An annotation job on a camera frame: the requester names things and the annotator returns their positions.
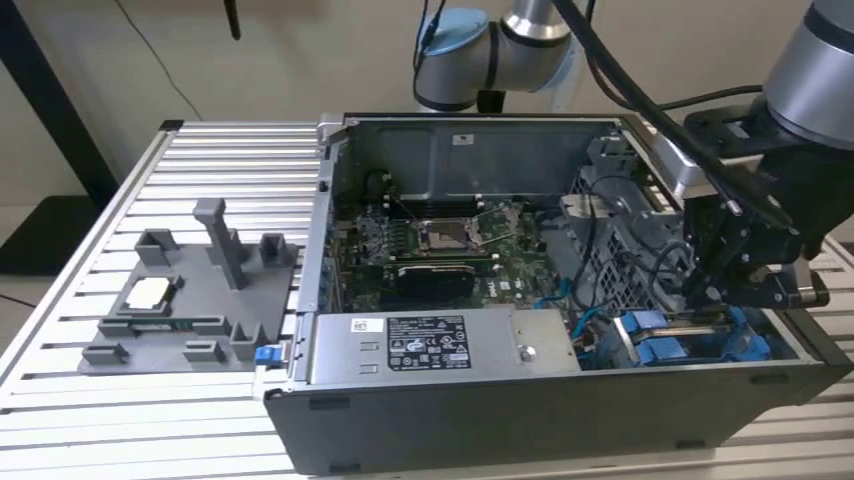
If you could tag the thin metal locking lever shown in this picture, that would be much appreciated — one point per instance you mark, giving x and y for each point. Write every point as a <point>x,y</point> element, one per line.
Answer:
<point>407,209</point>

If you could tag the black upright post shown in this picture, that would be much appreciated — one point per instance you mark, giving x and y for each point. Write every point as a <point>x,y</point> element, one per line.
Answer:
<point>47,100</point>

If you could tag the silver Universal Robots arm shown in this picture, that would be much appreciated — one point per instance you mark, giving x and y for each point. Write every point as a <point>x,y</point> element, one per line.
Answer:
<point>461,75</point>

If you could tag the black camera bracket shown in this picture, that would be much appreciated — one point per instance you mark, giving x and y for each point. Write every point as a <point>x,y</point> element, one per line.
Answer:
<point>724,130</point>

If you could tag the black hanging antenna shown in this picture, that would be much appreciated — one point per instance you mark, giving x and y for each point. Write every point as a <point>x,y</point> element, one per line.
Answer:
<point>233,20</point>

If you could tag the green motherboard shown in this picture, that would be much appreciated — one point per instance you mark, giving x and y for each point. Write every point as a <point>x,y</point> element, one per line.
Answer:
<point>521,280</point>

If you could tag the CPU socket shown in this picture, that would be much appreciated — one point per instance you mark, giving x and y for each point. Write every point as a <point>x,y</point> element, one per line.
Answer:
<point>443,235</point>

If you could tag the open grey PC case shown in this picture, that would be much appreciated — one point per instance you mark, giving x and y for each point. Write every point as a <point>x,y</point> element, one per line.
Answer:
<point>507,425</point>

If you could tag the silver power supply unit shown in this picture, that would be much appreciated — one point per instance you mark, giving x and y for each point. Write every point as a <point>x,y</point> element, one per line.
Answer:
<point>494,345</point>

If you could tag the grey plastic parts rack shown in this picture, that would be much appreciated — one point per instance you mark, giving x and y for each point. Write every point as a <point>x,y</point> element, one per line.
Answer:
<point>194,300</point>

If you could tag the silver CPU chip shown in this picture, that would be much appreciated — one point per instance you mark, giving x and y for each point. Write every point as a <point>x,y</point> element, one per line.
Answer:
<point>150,294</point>

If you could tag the blue case latch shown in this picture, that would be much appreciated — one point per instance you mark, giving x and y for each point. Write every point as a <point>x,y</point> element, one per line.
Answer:
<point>267,355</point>

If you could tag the black flat base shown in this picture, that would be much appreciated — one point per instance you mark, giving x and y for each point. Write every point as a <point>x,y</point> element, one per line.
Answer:
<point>47,235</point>

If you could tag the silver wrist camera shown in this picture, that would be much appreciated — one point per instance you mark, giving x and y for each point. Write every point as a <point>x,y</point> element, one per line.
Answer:
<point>681,167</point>

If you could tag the hard disk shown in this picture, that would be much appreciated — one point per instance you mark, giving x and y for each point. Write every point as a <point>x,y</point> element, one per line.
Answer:
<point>641,320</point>

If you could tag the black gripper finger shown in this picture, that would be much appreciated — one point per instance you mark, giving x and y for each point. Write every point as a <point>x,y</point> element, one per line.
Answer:
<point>781,290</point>
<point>728,240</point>

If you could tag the grey metal disk bay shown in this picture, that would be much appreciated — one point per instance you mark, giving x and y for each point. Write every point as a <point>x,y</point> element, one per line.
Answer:
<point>614,265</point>

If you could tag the green RAM stick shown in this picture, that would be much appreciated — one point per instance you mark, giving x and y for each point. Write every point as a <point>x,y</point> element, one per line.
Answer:
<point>170,323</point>

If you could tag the blue empty disk carrier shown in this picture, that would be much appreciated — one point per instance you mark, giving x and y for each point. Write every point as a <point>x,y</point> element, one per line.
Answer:
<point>661,351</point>

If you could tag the black RAM slot bank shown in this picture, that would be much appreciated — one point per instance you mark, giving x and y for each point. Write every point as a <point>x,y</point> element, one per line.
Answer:
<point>441,201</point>

